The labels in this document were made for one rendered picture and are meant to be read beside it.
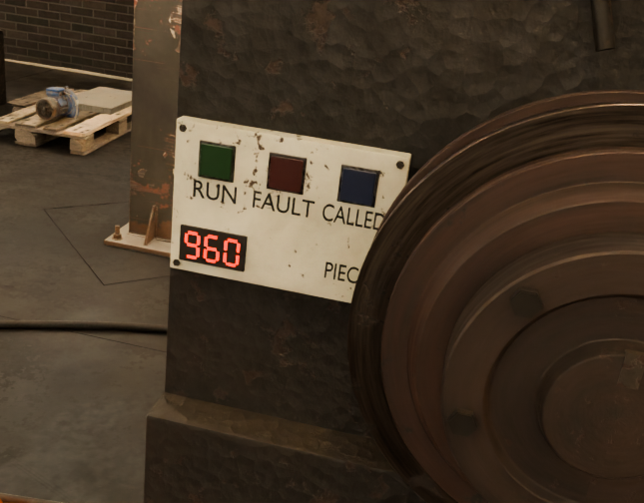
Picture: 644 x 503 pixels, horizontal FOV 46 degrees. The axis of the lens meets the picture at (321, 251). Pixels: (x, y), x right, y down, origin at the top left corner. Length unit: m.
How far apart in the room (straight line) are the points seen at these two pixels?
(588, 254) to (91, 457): 1.91
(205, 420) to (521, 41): 0.57
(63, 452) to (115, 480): 0.20
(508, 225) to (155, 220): 3.12
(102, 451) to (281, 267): 1.56
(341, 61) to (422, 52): 0.08
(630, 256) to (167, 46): 3.01
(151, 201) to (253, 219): 2.82
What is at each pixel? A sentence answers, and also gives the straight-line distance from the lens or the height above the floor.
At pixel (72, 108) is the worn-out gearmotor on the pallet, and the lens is 5.40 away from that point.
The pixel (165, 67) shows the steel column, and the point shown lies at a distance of 3.50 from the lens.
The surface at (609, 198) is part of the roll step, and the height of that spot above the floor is 1.28.
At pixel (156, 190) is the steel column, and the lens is 3.65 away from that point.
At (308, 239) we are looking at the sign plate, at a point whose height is 1.13.
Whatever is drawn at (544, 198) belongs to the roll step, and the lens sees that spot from 0.66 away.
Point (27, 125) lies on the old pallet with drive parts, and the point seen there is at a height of 0.14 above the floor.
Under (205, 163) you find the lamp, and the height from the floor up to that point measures 1.20.
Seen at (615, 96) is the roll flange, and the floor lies 1.34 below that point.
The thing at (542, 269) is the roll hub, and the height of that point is 1.23.
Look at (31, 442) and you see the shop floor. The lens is 2.43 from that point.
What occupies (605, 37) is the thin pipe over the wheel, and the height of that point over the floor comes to 1.39.
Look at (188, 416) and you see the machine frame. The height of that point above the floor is 0.87.
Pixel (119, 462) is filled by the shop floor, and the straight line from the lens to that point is 2.33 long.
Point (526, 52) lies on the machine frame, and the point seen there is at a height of 1.36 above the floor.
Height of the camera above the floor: 1.44
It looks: 22 degrees down
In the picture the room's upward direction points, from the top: 7 degrees clockwise
